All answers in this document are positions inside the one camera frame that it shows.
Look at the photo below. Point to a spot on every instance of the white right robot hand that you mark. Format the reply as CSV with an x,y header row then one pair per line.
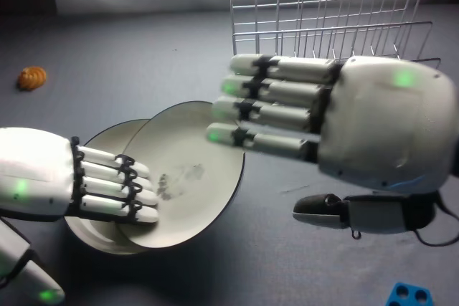
x,y
387,123

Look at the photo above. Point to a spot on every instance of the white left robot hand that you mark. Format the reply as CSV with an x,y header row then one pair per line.
x,y
32,170

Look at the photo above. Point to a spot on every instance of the orange spiral toy bread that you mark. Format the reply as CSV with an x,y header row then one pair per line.
x,y
33,77

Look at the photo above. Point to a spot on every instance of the blue pentagon block with holes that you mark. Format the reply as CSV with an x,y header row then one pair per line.
x,y
392,300

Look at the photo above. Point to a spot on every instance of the grey table cloth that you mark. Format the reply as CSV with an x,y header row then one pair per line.
x,y
215,277

